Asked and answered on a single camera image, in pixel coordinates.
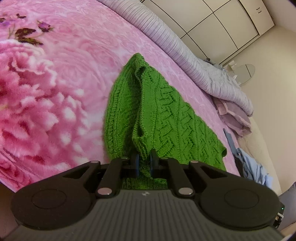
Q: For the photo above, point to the oval mirror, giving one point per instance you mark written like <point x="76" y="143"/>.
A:
<point x="244" y="73"/>

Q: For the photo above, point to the light blue clothing pile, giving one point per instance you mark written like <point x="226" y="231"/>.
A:
<point x="252" y="170"/>

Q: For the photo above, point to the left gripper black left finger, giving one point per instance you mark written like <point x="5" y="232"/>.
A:
<point x="105" y="180"/>

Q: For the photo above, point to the lilac ribbed duvet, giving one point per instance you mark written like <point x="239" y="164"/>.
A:
<point x="207" y="77"/>

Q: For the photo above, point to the mauve pillow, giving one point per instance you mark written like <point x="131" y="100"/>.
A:
<point x="233" y="116"/>

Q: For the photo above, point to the green knitted sweater vest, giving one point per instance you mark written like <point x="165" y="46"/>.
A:
<point x="145" y="113"/>

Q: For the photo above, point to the cream wardrobe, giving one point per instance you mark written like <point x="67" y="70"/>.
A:
<point x="214" y="29"/>

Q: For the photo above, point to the pink floral fleece blanket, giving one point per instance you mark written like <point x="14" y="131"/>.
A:
<point x="59" y="60"/>

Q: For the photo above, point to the dark blue garment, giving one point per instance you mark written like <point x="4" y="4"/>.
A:
<point x="236" y="155"/>

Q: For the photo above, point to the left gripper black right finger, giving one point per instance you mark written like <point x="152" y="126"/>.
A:
<point x="184" y="180"/>

